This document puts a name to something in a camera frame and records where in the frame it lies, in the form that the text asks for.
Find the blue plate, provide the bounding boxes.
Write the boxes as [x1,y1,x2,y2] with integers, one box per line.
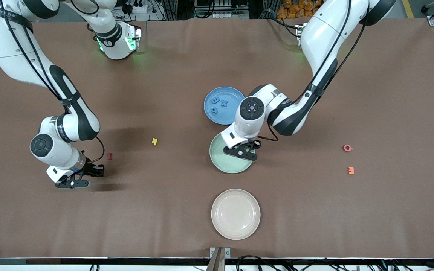
[203,87,246,125]

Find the green plate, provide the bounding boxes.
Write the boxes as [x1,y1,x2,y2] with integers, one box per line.
[209,132,257,174]

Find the brown table cover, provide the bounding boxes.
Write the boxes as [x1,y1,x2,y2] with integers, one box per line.
[0,18,434,260]

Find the pink beige plate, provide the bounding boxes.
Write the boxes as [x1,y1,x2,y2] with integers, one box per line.
[211,189,261,241]

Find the base connector box green light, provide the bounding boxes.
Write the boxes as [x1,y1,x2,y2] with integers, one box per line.
[126,23,142,52]
[295,23,307,49]

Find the white power strip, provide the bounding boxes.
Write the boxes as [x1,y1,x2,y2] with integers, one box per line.
[212,11,250,20]

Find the bag of orange fruits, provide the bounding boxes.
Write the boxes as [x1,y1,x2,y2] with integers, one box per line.
[276,0,317,20]

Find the power strip with black plugs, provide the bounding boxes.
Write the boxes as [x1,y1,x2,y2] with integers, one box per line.
[123,0,148,15]

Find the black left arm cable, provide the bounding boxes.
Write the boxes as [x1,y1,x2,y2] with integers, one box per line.
[257,0,370,143]

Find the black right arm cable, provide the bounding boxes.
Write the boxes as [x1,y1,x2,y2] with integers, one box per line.
[0,0,105,164]

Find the black looped cable under table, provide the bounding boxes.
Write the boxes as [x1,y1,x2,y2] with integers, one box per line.
[236,255,278,271]

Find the black cable at arm base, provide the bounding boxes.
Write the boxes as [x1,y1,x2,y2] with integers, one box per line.
[268,9,301,38]

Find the metal camera pole bracket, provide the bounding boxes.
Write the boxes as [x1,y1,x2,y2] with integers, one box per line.
[210,247,231,271]

